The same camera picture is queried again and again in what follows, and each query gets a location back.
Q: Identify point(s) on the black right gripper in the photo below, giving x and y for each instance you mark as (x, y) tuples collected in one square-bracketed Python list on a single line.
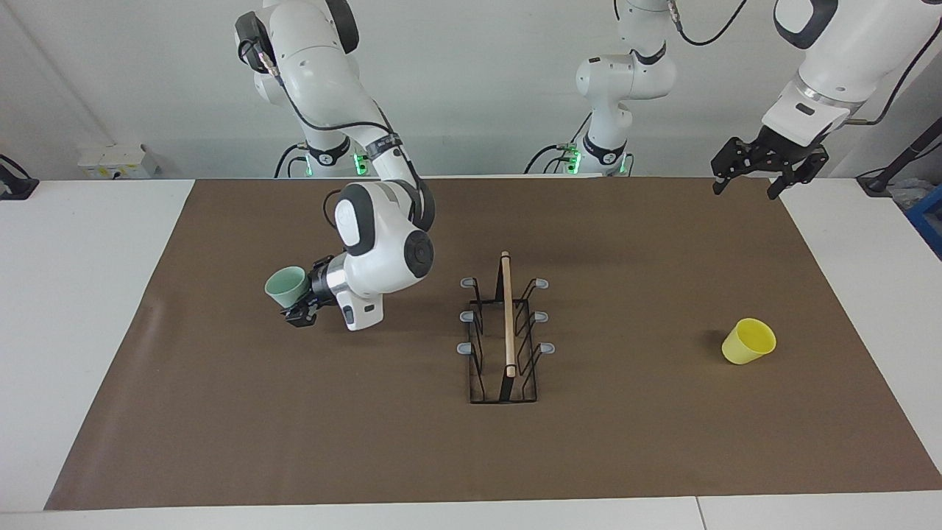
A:
[(318, 283)]

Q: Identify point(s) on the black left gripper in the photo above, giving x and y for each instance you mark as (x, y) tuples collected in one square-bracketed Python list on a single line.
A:
[(773, 154)]

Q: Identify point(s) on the green plastic cup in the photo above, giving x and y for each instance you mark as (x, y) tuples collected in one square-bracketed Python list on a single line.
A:
[(285, 288)]

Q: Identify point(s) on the yellow plastic cup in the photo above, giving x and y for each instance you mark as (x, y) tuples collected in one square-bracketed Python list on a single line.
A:
[(743, 350)]

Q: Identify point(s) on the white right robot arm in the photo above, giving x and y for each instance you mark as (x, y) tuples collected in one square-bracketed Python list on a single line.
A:
[(324, 73)]

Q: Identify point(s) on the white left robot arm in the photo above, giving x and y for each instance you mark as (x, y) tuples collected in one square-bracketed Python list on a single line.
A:
[(625, 77)]

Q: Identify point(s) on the brown table mat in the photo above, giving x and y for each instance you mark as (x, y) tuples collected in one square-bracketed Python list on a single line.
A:
[(294, 442)]

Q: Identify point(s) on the clear plastic bag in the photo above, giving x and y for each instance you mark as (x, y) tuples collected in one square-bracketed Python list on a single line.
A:
[(909, 197)]

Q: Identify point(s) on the blue storage box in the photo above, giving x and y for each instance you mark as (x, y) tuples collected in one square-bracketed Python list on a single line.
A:
[(929, 221)]

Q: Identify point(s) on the black camera stand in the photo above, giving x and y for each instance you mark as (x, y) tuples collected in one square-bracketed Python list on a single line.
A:
[(905, 154)]

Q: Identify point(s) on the white wall socket box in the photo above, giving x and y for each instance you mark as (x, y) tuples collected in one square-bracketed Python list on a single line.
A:
[(110, 158)]

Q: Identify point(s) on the black clamp mount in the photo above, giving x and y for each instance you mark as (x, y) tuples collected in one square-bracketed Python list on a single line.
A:
[(15, 188)]

